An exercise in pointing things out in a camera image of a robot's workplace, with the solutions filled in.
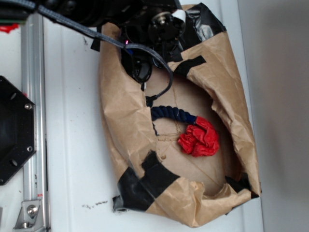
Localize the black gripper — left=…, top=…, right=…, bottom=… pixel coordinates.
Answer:
left=121, top=11, right=186, bottom=83

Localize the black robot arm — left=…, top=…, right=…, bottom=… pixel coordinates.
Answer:
left=0, top=0, right=186, bottom=84

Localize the crumpled red plastic ball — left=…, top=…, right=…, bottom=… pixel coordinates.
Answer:
left=178, top=116, right=220, bottom=157

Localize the brown paper bag with tape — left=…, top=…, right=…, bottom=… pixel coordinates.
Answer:
left=99, top=3, right=261, bottom=227

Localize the dark blue twisted rope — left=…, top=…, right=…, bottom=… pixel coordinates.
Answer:
left=150, top=105, right=197, bottom=136

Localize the aluminium extrusion rail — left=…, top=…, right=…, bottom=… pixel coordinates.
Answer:
left=21, top=14, right=50, bottom=232

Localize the black hexagonal mount plate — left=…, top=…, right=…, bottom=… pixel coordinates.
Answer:
left=0, top=76, right=35, bottom=186

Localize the metal corner bracket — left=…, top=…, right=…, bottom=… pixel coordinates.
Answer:
left=13, top=200, right=46, bottom=232

